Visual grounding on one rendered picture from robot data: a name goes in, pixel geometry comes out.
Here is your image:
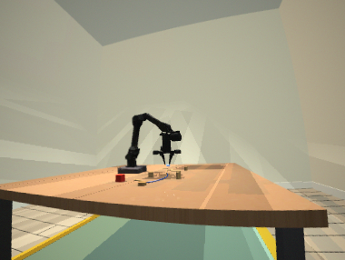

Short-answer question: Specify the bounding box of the red block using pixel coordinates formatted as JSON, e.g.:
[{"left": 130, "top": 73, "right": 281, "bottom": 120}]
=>
[{"left": 115, "top": 174, "right": 125, "bottom": 183}]

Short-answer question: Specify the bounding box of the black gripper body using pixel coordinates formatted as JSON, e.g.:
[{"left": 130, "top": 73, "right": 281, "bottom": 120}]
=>
[{"left": 153, "top": 142, "right": 181, "bottom": 155}]

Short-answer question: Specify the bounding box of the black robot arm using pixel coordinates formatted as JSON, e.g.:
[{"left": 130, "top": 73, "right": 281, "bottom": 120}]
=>
[{"left": 125, "top": 113, "right": 182, "bottom": 167}]

